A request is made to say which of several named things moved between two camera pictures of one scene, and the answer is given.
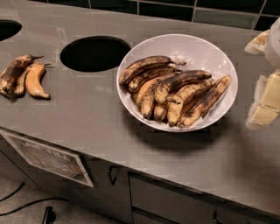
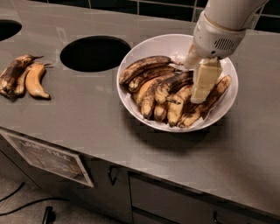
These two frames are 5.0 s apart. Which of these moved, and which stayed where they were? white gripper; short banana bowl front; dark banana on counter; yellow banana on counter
Moved: white gripper
Stayed: short banana bowl front; dark banana on counter; yellow banana on counter
